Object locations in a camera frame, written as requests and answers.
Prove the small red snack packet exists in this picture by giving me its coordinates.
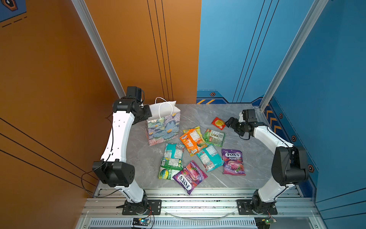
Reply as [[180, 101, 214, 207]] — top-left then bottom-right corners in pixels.
[[212, 117, 226, 130]]

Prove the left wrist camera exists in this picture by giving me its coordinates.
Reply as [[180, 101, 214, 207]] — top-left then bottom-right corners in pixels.
[[126, 86, 144, 104]]

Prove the yellow green snack bag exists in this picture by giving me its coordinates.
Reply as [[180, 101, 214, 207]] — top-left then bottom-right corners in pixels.
[[183, 127, 206, 143]]

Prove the purple fox's bag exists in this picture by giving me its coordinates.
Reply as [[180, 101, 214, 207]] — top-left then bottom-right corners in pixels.
[[173, 160, 208, 195], [221, 149, 246, 176]]

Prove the left circuit board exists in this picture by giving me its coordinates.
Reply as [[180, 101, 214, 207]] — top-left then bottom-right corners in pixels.
[[132, 218, 153, 229]]

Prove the green lime candy bag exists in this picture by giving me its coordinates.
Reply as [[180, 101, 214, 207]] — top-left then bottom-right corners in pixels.
[[158, 157, 183, 180]]

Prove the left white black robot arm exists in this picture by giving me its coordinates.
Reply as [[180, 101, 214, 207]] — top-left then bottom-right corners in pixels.
[[92, 95, 151, 214]]

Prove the teal snack bag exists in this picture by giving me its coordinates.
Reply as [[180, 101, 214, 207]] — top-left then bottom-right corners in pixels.
[[196, 145, 224, 172], [164, 143, 185, 159]]

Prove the right circuit board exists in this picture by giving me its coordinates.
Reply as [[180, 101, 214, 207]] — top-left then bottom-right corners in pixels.
[[254, 218, 277, 229]]

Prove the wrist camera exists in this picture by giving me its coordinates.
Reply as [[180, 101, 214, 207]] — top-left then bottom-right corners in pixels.
[[126, 86, 144, 104], [239, 109, 257, 123]]

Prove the aluminium rail frame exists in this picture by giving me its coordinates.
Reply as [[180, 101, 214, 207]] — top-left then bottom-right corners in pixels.
[[76, 188, 326, 229]]

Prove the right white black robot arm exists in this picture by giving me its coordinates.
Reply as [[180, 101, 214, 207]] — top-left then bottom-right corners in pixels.
[[225, 117, 309, 214]]

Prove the purple Fox's bag right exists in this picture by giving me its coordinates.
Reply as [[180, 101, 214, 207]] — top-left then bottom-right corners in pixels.
[[221, 149, 246, 176]]

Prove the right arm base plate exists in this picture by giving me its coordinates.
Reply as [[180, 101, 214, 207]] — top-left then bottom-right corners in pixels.
[[236, 199, 278, 215]]

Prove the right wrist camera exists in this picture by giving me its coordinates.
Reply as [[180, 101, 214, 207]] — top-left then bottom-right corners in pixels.
[[239, 109, 257, 123]]

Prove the circuit board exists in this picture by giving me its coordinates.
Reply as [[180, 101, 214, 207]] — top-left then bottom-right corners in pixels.
[[132, 218, 153, 229], [254, 218, 277, 229]]

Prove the orange snack bag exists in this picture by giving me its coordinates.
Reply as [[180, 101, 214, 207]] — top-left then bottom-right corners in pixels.
[[179, 128, 208, 156]]

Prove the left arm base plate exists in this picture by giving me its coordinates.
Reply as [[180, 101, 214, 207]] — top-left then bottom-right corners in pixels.
[[122, 199, 162, 216]]

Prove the floral paper gift bag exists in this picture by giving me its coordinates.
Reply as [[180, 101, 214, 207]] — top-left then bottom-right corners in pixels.
[[146, 97, 181, 146]]

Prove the purple Fox's bag front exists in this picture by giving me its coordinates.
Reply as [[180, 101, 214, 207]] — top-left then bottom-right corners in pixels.
[[173, 160, 208, 195]]

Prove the green white snack bag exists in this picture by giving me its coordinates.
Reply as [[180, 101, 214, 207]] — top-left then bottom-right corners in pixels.
[[203, 129, 226, 147]]

